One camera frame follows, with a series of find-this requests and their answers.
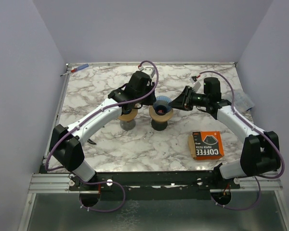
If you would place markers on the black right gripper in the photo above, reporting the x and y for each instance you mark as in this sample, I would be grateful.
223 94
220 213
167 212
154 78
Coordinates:
183 101

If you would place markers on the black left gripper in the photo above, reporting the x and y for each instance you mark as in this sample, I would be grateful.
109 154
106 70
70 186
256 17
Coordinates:
150 100

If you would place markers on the blue ribbed dripper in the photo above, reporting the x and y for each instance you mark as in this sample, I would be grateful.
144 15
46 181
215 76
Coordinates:
162 105

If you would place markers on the wooden ring coaster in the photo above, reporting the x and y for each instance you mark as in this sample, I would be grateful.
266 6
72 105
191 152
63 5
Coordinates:
160 118
128 117

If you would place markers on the blue cone dripper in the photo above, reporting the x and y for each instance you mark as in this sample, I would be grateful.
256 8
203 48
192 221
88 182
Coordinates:
127 112

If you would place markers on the clear grey glass carafe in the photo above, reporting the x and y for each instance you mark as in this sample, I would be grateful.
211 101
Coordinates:
127 125

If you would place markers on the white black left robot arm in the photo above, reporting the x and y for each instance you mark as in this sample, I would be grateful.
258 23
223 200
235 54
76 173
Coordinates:
67 142

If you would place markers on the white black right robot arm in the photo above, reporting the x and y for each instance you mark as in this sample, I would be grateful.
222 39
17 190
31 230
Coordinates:
260 148

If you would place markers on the orange coffee filter box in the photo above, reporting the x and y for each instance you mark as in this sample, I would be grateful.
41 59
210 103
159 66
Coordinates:
205 145

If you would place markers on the red and black carafe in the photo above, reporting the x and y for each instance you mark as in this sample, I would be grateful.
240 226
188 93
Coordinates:
159 126

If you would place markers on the clear plastic parts box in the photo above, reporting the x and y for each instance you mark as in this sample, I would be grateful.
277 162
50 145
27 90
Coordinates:
242 102

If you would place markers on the red blue screwdriver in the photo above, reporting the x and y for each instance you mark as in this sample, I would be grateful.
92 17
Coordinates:
76 69

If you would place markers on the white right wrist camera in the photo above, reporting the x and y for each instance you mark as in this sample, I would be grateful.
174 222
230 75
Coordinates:
196 83

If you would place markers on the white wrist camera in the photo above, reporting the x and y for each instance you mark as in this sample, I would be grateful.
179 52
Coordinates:
149 71
196 83

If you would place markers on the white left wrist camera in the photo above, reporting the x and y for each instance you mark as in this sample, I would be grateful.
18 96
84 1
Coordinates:
149 71

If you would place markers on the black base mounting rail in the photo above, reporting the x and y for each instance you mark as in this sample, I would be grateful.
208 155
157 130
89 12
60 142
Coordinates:
153 185

